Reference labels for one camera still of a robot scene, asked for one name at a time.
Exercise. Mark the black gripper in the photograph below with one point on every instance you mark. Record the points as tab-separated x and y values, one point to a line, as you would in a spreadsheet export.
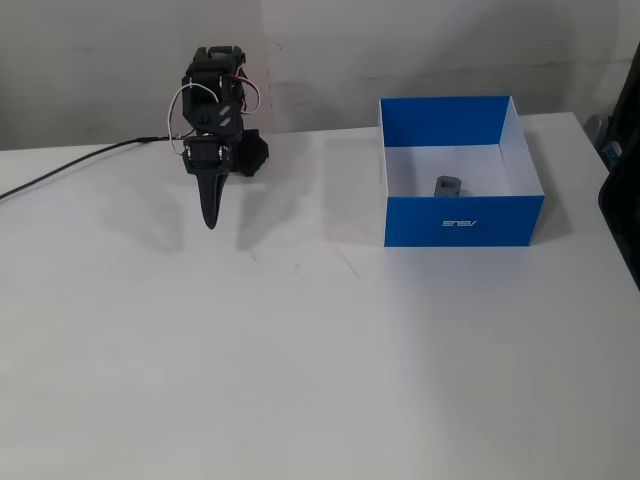
206	155

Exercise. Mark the gray hollow block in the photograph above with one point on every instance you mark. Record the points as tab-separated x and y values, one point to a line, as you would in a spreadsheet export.
448	187

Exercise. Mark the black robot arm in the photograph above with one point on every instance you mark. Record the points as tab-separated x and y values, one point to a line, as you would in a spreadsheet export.
215	90

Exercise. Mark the blue and white box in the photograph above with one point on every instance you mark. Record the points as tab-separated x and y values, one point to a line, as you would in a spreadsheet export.
460	220

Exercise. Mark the black table clamp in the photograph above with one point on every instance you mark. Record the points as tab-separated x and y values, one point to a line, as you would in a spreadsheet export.
254	152

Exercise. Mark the gray object with blue label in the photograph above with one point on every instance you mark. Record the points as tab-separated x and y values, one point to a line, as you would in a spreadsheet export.
602	142

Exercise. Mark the black plastic case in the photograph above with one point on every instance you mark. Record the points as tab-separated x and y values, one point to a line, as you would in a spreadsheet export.
622	200

